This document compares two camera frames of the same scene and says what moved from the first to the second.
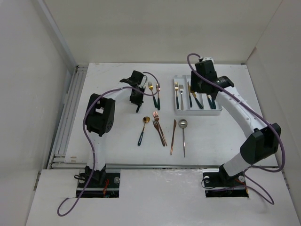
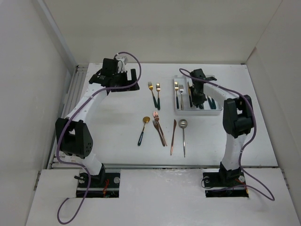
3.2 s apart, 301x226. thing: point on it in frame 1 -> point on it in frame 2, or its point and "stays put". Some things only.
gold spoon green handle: (210, 101) stays put
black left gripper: (138, 101) -> (124, 74)
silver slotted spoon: (183, 124) stays put
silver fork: (181, 87) stays put
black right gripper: (194, 85) -> (196, 100)
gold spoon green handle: (214, 104) stays put
